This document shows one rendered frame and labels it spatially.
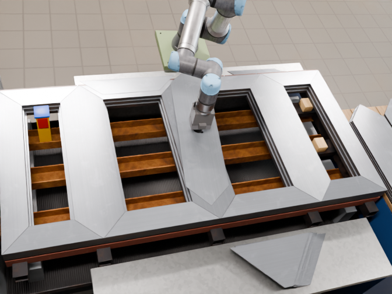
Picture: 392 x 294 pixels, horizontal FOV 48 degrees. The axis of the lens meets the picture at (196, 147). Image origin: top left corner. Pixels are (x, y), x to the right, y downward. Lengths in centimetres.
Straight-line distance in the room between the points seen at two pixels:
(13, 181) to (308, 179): 118
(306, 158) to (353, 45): 243
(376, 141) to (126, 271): 131
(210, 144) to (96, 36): 195
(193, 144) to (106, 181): 41
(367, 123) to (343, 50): 194
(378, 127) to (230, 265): 105
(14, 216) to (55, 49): 202
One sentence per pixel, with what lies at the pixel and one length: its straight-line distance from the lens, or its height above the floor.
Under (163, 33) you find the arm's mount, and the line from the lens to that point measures 258.
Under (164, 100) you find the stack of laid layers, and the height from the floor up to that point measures 86.
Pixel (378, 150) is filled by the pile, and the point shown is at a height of 85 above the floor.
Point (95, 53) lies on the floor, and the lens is 347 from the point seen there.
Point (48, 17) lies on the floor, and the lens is 379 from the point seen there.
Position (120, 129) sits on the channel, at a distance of 212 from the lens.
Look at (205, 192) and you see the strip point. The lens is 175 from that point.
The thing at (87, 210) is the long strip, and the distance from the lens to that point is 167.
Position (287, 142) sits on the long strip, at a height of 87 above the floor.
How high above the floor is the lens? 234
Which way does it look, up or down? 52 degrees down
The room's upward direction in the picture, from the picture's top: 17 degrees clockwise
